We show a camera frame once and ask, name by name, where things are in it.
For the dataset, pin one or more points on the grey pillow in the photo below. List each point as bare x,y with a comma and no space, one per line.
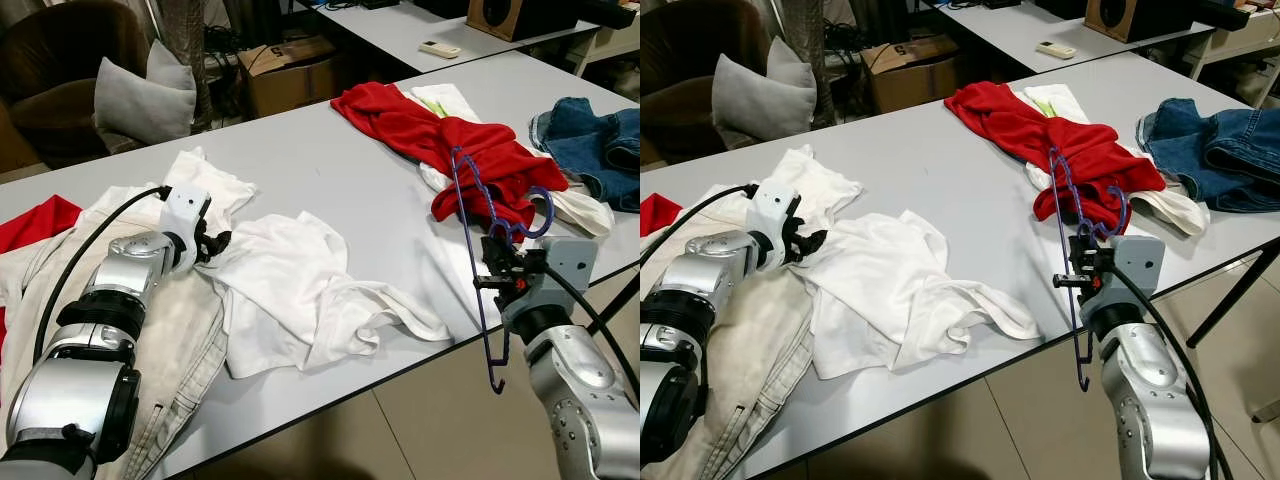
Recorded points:
760,100
140,105

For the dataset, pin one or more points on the white t-shirt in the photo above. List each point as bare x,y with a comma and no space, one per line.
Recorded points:
890,290
290,290

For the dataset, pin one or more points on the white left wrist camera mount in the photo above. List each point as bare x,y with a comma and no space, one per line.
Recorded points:
180,215
770,210

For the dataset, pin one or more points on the plain red sweatshirt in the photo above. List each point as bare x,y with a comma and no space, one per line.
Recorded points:
420,130
1030,130

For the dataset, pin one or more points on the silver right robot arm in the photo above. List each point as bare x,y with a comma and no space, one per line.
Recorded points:
1150,400
580,400

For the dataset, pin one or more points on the blue denim shorts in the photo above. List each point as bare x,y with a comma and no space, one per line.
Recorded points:
1220,150
590,150

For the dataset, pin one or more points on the grey patterned curtain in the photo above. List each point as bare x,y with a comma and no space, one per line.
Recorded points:
182,50
803,50

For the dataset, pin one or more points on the brown cardboard box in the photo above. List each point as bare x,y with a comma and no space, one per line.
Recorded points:
910,80
290,85

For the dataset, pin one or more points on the brown armchair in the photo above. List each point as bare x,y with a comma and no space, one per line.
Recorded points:
60,40
690,40

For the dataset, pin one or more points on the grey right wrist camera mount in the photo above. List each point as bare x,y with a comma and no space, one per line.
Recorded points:
570,265
1140,262

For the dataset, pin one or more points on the wooden loudspeaker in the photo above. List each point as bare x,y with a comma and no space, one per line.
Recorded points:
500,15
1115,15

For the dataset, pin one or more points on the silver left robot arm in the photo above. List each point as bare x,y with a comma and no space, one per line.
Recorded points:
70,390
730,255

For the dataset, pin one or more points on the white remote control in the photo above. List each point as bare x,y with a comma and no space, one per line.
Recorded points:
1056,50
440,49

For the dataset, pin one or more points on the grey office table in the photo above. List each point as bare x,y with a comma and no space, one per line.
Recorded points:
400,25
1010,25

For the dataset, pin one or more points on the white garment with green print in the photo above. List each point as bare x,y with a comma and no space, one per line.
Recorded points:
585,212
1180,210

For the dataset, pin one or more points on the beige denim trousers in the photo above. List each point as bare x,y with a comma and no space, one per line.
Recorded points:
760,360
190,340

